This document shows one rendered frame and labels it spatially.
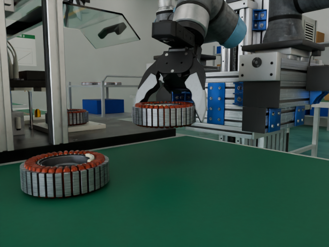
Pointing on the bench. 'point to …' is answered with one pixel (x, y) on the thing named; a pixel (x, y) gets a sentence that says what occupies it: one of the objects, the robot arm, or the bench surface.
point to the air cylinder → (15, 122)
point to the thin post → (30, 110)
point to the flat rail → (25, 24)
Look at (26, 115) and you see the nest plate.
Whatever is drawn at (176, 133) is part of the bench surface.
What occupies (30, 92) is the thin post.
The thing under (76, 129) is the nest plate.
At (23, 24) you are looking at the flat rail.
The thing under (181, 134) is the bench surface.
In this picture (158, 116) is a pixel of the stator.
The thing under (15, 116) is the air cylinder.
